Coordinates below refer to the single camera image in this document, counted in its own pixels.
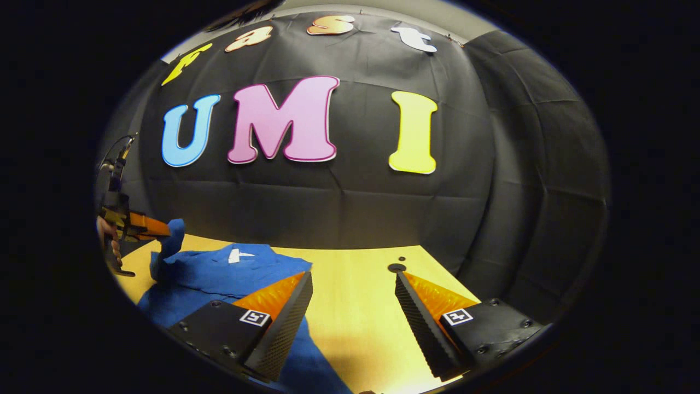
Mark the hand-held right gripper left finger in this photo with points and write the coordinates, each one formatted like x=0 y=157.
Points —
x=284 y=323

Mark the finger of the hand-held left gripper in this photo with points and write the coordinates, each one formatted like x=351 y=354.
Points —
x=150 y=224

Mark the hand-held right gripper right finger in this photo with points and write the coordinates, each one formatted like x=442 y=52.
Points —
x=424 y=328

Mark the blue button jacket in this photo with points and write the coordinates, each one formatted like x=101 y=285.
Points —
x=208 y=273

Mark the black backdrop cloth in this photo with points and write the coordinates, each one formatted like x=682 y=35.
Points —
x=355 y=208

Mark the dark hair strands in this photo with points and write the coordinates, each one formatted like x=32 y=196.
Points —
x=246 y=15

